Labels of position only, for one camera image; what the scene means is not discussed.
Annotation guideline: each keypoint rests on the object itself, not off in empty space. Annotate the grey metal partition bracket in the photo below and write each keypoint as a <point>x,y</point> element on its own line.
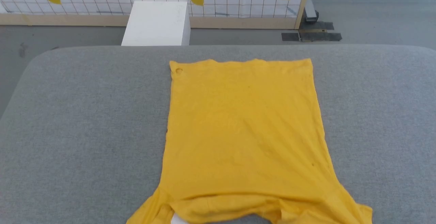
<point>310,11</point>

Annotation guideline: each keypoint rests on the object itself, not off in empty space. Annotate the yellow t-shirt garment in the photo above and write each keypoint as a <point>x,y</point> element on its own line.
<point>245,132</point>

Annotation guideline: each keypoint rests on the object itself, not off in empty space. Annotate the white box pedestal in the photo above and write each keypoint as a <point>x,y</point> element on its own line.
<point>156,23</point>

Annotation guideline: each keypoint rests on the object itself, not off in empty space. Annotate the black floor base plate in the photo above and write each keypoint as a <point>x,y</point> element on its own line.
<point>316,35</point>

